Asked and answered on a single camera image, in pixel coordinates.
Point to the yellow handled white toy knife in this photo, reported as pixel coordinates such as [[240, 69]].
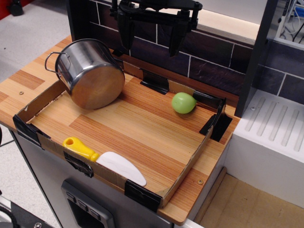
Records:
[[110, 160]]

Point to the green toy pear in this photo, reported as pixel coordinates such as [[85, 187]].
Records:
[[183, 103]]

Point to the white sink drainboard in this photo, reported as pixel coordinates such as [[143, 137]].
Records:
[[266, 150]]

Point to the black object on floor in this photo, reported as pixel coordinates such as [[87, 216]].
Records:
[[15, 8]]

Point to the stainless steel pot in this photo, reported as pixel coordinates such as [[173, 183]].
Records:
[[92, 77]]

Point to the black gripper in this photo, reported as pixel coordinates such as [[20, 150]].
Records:
[[182, 15]]

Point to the grey oven control panel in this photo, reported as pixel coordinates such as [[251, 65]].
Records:
[[87, 212]]

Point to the dark grey vertical post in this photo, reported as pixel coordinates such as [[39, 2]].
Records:
[[248, 90]]

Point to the cardboard fence with black tape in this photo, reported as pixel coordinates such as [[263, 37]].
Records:
[[176, 160]]

